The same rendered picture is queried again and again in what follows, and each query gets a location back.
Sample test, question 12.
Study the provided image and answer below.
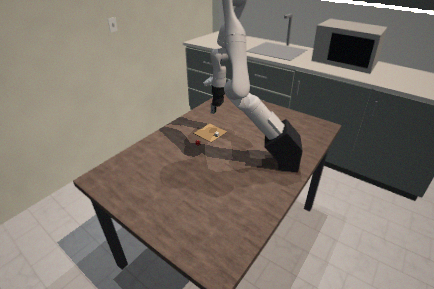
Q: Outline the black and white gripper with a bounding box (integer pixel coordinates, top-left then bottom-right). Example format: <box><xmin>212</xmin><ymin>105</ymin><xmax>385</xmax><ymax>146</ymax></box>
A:
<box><xmin>204</xmin><ymin>77</ymin><xmax>226</xmax><ymax>114</ymax></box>

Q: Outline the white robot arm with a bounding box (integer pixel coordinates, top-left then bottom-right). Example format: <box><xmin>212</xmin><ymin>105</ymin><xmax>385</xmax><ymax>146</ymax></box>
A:
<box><xmin>210</xmin><ymin>0</ymin><xmax>284</xmax><ymax>140</ymax></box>

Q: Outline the tan square mat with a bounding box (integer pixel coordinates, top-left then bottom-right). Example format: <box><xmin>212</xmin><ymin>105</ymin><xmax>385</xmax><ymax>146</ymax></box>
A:
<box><xmin>194</xmin><ymin>124</ymin><xmax>227</xmax><ymax>142</ymax></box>

